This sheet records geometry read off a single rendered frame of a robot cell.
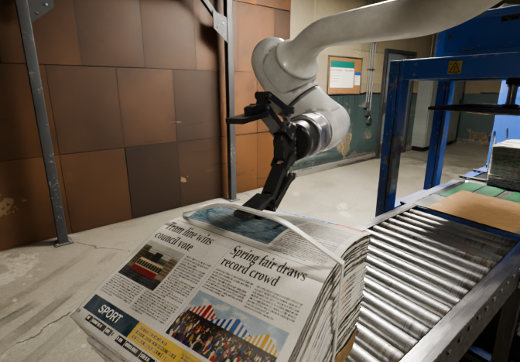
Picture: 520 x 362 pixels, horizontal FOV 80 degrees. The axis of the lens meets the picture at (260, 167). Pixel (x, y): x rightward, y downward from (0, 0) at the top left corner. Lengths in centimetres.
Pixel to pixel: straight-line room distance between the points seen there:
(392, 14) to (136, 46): 315
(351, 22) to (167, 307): 51
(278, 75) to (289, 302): 46
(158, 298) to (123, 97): 311
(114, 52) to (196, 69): 88
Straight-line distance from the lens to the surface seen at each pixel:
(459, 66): 174
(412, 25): 54
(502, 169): 247
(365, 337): 93
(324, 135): 63
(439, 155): 244
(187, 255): 47
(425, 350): 95
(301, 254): 45
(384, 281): 116
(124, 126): 349
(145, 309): 44
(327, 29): 62
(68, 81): 339
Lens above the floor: 141
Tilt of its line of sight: 14 degrees down
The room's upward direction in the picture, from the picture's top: straight up
